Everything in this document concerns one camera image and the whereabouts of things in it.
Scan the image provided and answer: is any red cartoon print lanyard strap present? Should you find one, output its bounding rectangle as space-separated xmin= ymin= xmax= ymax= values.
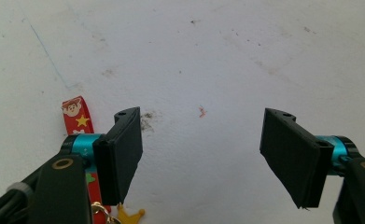
xmin=61 ymin=95 xmax=112 ymax=224

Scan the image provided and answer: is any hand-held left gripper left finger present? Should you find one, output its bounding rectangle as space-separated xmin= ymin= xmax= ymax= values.
xmin=60 ymin=106 xmax=144 ymax=206

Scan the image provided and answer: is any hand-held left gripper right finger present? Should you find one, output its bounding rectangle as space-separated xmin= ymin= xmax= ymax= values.
xmin=259 ymin=107 xmax=363 ymax=209

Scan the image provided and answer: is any yellow crown charm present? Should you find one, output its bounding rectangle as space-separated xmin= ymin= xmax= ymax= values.
xmin=117 ymin=203 xmax=147 ymax=224

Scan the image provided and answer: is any gold metal lanyard clasp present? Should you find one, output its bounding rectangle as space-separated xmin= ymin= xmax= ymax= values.
xmin=91 ymin=201 xmax=122 ymax=224

